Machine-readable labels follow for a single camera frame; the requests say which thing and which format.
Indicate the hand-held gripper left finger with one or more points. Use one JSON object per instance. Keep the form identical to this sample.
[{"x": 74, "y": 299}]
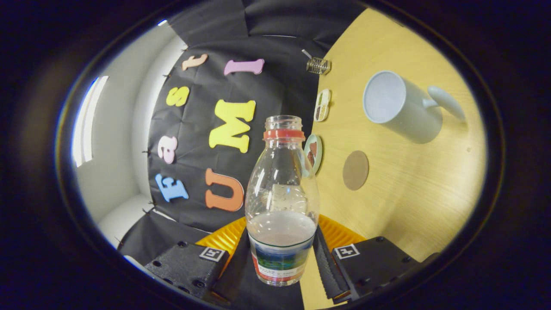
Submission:
[{"x": 189, "y": 265}]

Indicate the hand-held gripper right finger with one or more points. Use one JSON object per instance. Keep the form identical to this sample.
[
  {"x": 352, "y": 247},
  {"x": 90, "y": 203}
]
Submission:
[{"x": 374, "y": 262}]

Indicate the round brown coaster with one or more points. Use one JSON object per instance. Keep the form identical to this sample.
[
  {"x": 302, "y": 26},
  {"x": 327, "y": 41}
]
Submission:
[{"x": 355, "y": 170}]

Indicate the clear plastic juice bottle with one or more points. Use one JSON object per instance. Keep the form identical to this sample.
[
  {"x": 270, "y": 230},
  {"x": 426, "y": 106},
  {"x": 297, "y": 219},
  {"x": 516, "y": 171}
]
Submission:
[{"x": 282, "y": 189}]

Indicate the pale blue cup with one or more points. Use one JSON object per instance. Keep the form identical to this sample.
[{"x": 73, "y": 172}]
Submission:
[{"x": 400, "y": 112}]

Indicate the wooden table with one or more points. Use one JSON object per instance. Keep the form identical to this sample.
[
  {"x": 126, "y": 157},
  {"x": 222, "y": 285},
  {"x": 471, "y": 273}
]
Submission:
[{"x": 409, "y": 193}]

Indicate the brown meat slice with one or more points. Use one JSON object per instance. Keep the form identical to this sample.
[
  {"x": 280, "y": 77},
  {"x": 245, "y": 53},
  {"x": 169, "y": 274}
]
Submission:
[
  {"x": 311, "y": 159},
  {"x": 314, "y": 148}
]

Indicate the pale green plate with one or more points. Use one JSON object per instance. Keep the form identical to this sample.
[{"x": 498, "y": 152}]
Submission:
[{"x": 319, "y": 150}]

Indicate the white divided dish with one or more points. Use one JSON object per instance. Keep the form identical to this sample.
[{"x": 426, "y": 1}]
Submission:
[{"x": 322, "y": 105}]

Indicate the large ceiling light panel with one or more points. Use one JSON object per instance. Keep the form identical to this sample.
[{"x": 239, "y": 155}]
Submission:
[{"x": 88, "y": 125}]

